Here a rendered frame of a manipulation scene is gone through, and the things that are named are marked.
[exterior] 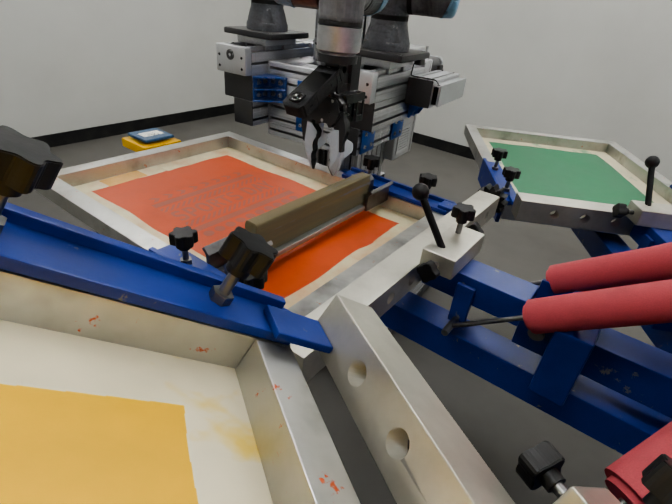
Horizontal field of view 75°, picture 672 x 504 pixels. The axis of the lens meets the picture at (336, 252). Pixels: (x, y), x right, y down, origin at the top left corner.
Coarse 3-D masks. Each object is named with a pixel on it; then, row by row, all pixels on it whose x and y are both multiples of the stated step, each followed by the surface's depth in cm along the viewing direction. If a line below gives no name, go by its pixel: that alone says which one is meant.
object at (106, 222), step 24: (192, 144) 127; (216, 144) 134; (240, 144) 134; (264, 144) 132; (72, 168) 105; (96, 168) 107; (120, 168) 112; (288, 168) 125; (48, 192) 97; (72, 192) 94; (96, 216) 86; (120, 216) 87; (120, 240) 83; (144, 240) 80; (408, 240) 89; (360, 264) 80; (336, 288) 73
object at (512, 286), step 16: (464, 272) 71; (480, 272) 71; (496, 272) 72; (448, 288) 73; (480, 288) 69; (496, 288) 68; (512, 288) 68; (528, 288) 68; (480, 304) 70; (496, 304) 68; (512, 304) 67
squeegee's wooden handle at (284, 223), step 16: (352, 176) 97; (368, 176) 99; (320, 192) 88; (336, 192) 90; (352, 192) 96; (288, 208) 81; (304, 208) 83; (320, 208) 88; (336, 208) 93; (256, 224) 75; (272, 224) 78; (288, 224) 81; (304, 224) 86; (320, 224) 90; (272, 240) 79; (288, 240) 83
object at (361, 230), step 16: (208, 160) 127; (224, 160) 128; (240, 160) 129; (192, 176) 116; (208, 176) 117; (256, 176) 120; (272, 176) 120; (304, 192) 113; (352, 224) 100; (368, 224) 101; (384, 224) 102; (320, 240) 93; (336, 240) 93; (352, 240) 94; (368, 240) 94
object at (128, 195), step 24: (96, 192) 103; (120, 192) 104; (144, 192) 105; (144, 216) 95; (168, 216) 96; (216, 240) 89; (312, 240) 92; (288, 264) 84; (312, 264) 85; (336, 264) 85; (264, 288) 77; (288, 288) 77
